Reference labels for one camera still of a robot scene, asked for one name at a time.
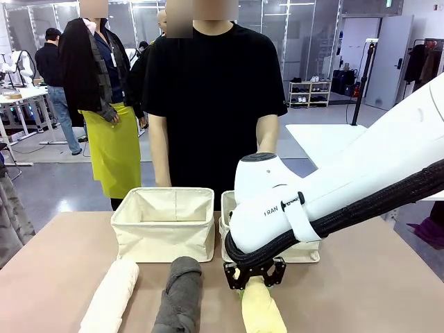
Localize bald person in black jacket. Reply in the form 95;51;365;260
127;9;167;130

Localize person's right forearm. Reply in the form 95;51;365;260
149;138;173;176

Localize black hanging coat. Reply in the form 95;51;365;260
404;44;427;84

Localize black chair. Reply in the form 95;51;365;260
0;140;24;181

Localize white strap on right arm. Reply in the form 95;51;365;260
281;191;329;243

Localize black suitcases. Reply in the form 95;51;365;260
332;68;358;96

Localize person in black t-shirt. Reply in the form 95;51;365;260
141;0;289;211

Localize cream fabric basket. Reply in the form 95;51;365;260
219;189;321;264
110;187;216;264

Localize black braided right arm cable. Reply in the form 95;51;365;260
224;161;444;275

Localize person in yellow skirt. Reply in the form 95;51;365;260
58;0;142;211

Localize white work desk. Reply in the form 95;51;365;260
0;85;49;146

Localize black camera stand pole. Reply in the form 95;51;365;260
350;37;379;126

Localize black clothes rack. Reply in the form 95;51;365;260
402;37;444;94

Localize yellow towel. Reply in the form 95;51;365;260
234;270;288;333

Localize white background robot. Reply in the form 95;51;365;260
0;49;36;87

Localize wooden shoe rack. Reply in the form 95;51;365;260
289;80;332;108

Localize pale pink towel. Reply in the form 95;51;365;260
79;259;140;333

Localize man in blue jeans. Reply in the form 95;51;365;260
34;27;83;156

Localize white side table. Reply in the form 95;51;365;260
284;123;444;223

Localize grey rolled towel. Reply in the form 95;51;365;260
152;255;203;333

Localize person's left forearm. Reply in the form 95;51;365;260
257;133;280;154

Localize purple cloth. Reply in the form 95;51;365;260
406;200;444;250

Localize brown hanging garment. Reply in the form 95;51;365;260
419;46;443;83

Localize person's right hand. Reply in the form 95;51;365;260
153;173;173;189

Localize grey door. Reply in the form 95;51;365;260
364;15;414;112

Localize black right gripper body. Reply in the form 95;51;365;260
238;259;275;286

